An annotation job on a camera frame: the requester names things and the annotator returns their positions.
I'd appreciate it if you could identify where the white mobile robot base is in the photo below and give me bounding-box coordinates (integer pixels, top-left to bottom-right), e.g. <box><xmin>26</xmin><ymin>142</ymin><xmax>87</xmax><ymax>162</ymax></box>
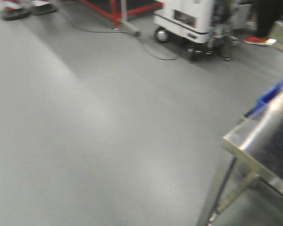
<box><xmin>154</xmin><ymin>0</ymin><xmax>239</xmax><ymax>62</ymax></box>

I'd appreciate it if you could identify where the steel table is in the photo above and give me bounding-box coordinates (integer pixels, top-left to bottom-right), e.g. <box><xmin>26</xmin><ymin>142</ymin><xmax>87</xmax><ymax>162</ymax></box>
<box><xmin>197</xmin><ymin>84</ymin><xmax>283</xmax><ymax>226</ymax></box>

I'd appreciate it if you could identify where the right blue plastic crate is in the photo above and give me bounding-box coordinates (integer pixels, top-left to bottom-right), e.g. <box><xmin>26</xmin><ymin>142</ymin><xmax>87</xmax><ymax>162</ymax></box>
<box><xmin>247</xmin><ymin>80</ymin><xmax>283</xmax><ymax>116</ymax></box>

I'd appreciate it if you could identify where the person's red shoe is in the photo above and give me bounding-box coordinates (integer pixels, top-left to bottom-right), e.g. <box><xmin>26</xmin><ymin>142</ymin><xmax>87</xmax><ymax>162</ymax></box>
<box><xmin>243</xmin><ymin>35</ymin><xmax>276</xmax><ymax>46</ymax></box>

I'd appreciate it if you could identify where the person's black trouser leg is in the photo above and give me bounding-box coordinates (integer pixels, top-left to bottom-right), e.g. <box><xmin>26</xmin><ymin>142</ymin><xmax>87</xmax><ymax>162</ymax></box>
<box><xmin>256</xmin><ymin>0</ymin><xmax>283</xmax><ymax>38</ymax></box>

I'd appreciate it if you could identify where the red and white traffic cone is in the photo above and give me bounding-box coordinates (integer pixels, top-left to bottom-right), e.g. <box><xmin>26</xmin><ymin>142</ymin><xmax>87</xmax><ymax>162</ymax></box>
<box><xmin>0</xmin><ymin>0</ymin><xmax>31</xmax><ymax>21</ymax></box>

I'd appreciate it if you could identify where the black floor cable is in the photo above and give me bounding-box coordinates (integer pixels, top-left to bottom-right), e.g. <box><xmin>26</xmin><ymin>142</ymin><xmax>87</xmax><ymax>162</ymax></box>
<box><xmin>58</xmin><ymin>9</ymin><xmax>180</xmax><ymax>61</ymax></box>

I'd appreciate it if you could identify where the red metal frame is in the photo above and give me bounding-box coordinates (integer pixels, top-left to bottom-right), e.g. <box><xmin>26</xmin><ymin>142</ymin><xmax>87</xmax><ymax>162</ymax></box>
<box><xmin>77</xmin><ymin>0</ymin><xmax>163</xmax><ymax>28</ymax></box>

